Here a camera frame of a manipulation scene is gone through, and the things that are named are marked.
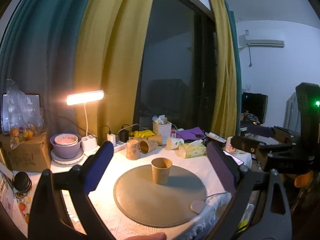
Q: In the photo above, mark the patterned cup lying front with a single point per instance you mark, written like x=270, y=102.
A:
x=146, y=146

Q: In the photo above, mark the white plate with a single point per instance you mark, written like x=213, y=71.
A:
x=72, y=158

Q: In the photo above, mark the cardboard box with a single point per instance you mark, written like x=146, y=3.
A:
x=30, y=156

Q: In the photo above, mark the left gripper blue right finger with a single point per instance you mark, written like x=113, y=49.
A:
x=227, y=170

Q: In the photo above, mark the teal curtain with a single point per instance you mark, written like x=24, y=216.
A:
x=237, y=67
x=38, y=51

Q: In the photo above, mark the white desk lamp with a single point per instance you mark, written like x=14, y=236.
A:
x=88, y=142

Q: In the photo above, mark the white lotion tube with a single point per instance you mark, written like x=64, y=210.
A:
x=216, y=137

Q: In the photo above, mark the teal left curtain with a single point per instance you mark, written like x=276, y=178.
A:
x=38, y=51

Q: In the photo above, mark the black monitor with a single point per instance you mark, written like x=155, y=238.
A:
x=256, y=104

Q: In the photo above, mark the brown cup lying back right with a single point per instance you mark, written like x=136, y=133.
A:
x=157, y=138

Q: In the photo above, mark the patterned cup standing inverted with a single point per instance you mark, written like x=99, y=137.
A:
x=132, y=151

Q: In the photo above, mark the white air conditioner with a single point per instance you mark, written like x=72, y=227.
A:
x=246, y=41

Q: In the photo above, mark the plain brown paper cup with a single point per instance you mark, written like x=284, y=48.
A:
x=160, y=170

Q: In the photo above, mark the white ceramic cartoon mug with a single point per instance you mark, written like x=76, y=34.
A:
x=230, y=149

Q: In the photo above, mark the black power adapter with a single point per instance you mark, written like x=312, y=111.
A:
x=124, y=135

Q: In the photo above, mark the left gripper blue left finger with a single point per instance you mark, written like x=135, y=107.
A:
x=95, y=166

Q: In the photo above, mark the purple bowl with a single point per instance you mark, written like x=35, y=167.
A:
x=65, y=150

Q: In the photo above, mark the yellow left curtain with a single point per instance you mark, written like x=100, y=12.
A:
x=108, y=57

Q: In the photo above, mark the white perforated basket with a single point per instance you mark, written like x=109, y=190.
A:
x=164, y=130

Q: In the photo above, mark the black scissors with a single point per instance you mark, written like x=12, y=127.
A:
x=199, y=136

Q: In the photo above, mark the white power strip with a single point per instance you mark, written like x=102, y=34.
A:
x=119, y=146

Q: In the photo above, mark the pink inner bowl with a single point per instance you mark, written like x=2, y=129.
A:
x=66, y=139

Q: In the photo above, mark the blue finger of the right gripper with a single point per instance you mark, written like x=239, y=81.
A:
x=260, y=131

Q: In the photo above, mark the plastic bag of fruit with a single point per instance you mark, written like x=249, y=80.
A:
x=26, y=121

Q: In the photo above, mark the yellow curtain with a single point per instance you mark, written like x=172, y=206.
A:
x=225, y=107
x=108, y=57

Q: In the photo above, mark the yellow tissue pack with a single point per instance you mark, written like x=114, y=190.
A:
x=193, y=149

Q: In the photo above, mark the round grey heating mat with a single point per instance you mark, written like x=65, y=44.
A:
x=158, y=206

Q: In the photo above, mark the white paper cup green print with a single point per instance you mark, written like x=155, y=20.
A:
x=174, y=143

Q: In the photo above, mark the small pink white box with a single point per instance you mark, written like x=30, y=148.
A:
x=173, y=133

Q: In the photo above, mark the white charger plug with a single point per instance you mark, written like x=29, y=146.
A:
x=111, y=138

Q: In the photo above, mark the yellow right curtain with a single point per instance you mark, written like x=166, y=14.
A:
x=225, y=107

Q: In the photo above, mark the purple folded cloth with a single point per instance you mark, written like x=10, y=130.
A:
x=189, y=134

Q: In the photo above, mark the teal right curtain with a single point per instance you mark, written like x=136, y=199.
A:
x=237, y=67

